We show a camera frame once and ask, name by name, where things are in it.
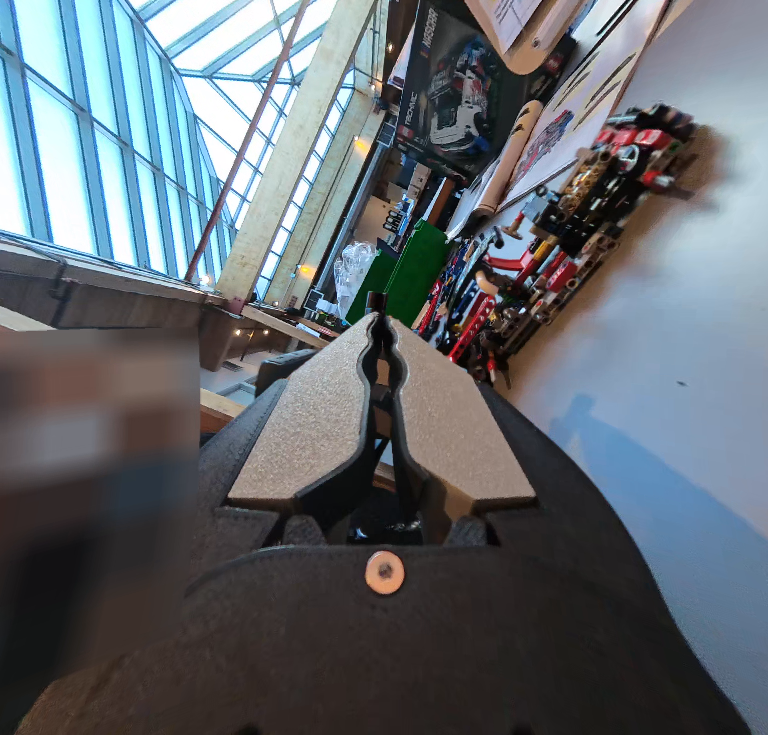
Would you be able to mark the toy brick car front chassis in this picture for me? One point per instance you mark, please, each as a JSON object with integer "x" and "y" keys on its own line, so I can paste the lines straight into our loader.
{"x": 606, "y": 189}

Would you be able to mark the pile of loose toy pieces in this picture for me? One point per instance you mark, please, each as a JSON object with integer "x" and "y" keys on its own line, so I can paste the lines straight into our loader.
{"x": 462, "y": 315}

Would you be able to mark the small black connector piece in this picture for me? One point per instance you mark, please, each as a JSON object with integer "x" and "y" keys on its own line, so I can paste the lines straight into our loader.
{"x": 377, "y": 302}

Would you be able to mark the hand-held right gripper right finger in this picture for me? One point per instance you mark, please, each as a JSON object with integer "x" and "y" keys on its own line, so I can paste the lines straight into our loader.
{"x": 456, "y": 441}

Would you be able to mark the grey desk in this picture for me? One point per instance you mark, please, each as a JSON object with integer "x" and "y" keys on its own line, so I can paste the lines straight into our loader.
{"x": 660, "y": 357}

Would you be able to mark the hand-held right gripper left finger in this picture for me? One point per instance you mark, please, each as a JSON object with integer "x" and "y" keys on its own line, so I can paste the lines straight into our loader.
{"x": 306, "y": 441}

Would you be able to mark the open instruction booklet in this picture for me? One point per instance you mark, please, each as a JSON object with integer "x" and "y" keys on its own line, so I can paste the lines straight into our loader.
{"x": 540, "y": 141}

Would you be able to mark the black toy set box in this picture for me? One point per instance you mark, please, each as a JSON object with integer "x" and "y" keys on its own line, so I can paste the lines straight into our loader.
{"x": 456, "y": 87}

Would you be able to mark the clear plastic bags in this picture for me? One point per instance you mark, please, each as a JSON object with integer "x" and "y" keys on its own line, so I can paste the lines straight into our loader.
{"x": 354, "y": 273}

